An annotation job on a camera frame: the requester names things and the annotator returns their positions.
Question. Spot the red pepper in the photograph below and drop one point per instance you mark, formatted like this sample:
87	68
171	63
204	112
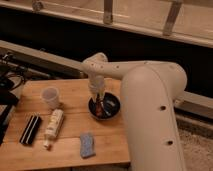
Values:
99	109

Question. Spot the wooden board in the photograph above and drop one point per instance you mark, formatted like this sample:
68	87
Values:
110	139

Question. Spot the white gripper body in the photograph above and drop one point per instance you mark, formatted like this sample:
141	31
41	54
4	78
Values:
97	86

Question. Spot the dark ceramic bowl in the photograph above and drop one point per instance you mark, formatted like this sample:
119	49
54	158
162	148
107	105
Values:
110	105

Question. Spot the blue sponge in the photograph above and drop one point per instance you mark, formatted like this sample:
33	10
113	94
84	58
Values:
87	145

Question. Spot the clear plastic cup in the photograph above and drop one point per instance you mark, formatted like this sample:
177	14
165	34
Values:
50	95

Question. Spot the black equipment with cables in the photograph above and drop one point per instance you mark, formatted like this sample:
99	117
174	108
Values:
11	77

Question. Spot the black striped box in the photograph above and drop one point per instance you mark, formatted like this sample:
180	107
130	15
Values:
30	130

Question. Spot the white tube bottle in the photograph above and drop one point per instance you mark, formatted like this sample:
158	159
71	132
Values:
53	127

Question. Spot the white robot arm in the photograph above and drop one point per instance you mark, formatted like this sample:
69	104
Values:
148	90

